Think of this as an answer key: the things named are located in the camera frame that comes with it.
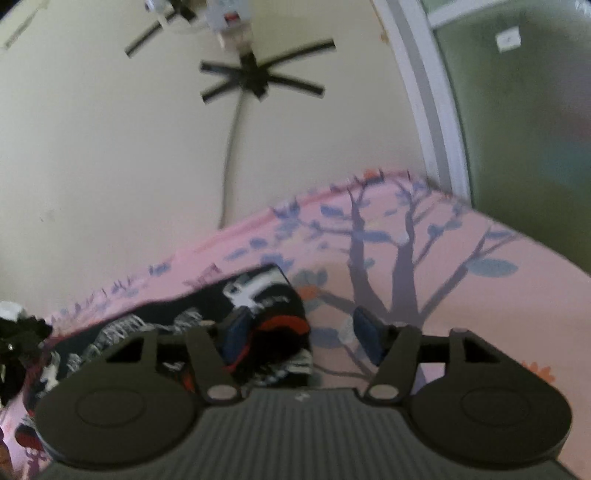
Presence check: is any white window frame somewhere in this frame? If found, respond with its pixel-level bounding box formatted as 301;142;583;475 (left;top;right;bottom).
372;0;474;206

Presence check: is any white sticker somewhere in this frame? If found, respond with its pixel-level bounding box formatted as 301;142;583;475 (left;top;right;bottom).
495;28;522;51

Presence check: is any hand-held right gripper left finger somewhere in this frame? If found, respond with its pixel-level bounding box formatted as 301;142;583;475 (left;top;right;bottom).
102;308;254;403

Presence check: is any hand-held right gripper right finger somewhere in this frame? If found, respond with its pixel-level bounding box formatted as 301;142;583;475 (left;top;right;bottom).
352;306;504;403

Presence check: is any frosted green glass pane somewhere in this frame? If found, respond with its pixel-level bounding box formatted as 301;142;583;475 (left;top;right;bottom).
420;0;591;278

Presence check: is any pink floral bedsheet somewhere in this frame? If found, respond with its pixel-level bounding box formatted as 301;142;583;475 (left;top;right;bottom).
0;168;591;480

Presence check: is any black sweater red white print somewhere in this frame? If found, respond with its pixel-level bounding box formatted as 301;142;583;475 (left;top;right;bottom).
21;263;315;416

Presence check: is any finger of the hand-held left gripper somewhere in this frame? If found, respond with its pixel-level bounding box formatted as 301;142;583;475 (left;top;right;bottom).
0;315;53;344
0;344;43;404

